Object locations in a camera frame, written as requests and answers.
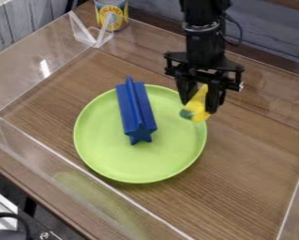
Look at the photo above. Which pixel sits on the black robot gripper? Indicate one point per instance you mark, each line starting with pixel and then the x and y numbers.
pixel 190 74

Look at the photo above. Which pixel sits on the yellow toy banana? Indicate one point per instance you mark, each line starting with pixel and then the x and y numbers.
pixel 194 111

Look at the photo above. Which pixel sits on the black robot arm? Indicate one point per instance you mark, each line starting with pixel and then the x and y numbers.
pixel 202 63

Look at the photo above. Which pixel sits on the green round plate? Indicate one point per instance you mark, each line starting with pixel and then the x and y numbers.
pixel 146 162

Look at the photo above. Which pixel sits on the blue star-shaped block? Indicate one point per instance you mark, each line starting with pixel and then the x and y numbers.
pixel 135 111

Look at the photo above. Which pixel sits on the yellow blue tin can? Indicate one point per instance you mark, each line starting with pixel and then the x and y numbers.
pixel 114 10

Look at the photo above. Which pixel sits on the black device with knob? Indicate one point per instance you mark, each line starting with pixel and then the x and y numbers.
pixel 30 232

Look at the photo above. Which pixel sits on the clear acrylic enclosure wall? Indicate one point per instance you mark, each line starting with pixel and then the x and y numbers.
pixel 238 194

